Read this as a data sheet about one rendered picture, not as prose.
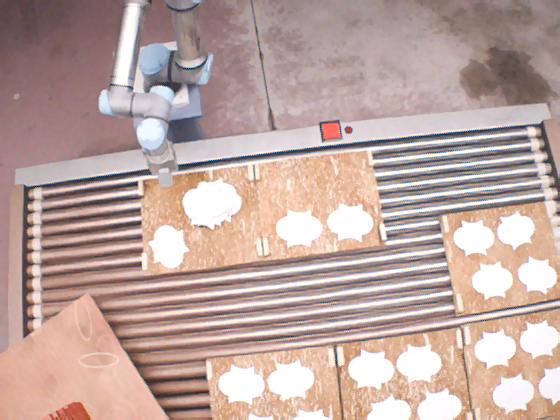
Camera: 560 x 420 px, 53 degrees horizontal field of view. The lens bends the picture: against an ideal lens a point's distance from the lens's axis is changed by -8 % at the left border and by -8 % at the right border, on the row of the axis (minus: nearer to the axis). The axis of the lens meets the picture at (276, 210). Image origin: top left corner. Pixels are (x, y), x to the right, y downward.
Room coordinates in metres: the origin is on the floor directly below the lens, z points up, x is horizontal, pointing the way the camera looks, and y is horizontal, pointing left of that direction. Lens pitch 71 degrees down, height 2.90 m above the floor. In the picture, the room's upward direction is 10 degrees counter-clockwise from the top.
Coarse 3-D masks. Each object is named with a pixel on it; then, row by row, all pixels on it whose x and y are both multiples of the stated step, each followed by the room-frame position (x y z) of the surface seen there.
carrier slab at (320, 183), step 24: (264, 168) 0.82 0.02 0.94; (288, 168) 0.81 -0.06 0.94; (312, 168) 0.79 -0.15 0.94; (336, 168) 0.78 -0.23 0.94; (360, 168) 0.76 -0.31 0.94; (264, 192) 0.73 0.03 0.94; (288, 192) 0.72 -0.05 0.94; (312, 192) 0.70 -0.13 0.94; (336, 192) 0.69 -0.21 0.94; (360, 192) 0.67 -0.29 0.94; (264, 216) 0.65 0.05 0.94; (312, 216) 0.62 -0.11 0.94; (312, 240) 0.54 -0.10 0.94; (336, 240) 0.52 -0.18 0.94
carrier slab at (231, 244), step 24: (216, 168) 0.85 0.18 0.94; (240, 168) 0.84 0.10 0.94; (168, 192) 0.80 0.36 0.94; (240, 192) 0.75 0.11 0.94; (144, 216) 0.73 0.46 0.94; (168, 216) 0.71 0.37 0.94; (240, 216) 0.67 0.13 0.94; (144, 240) 0.64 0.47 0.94; (192, 240) 0.61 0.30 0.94; (216, 240) 0.60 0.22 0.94; (240, 240) 0.58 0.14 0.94; (192, 264) 0.53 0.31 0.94; (216, 264) 0.51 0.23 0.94; (240, 264) 0.50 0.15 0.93
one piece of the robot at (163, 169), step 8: (144, 152) 0.81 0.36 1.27; (168, 160) 0.78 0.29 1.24; (176, 160) 0.81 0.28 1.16; (152, 168) 0.78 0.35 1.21; (160, 168) 0.78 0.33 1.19; (168, 168) 0.78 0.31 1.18; (176, 168) 0.78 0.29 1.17; (160, 176) 0.76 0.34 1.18; (168, 176) 0.75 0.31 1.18; (160, 184) 0.74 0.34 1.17; (168, 184) 0.73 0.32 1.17
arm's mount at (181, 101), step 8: (144, 48) 1.44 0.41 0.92; (168, 48) 1.41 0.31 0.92; (176, 48) 1.41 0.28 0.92; (136, 72) 1.33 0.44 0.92; (136, 80) 1.29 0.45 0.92; (136, 88) 1.26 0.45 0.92; (184, 88) 1.22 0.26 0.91; (184, 96) 1.19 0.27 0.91; (176, 104) 1.16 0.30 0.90; (184, 104) 1.16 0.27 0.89
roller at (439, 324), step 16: (528, 304) 0.18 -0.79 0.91; (544, 304) 0.16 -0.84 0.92; (432, 320) 0.20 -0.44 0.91; (448, 320) 0.19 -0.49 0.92; (464, 320) 0.18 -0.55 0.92; (480, 320) 0.16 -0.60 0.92; (320, 336) 0.22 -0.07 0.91; (336, 336) 0.21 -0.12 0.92; (352, 336) 0.20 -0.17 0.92; (368, 336) 0.19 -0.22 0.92; (384, 336) 0.18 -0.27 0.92; (176, 352) 0.25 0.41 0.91; (192, 352) 0.24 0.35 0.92; (208, 352) 0.23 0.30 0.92; (224, 352) 0.22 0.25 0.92; (240, 352) 0.21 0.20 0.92; (256, 352) 0.21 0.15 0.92; (272, 352) 0.20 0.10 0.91
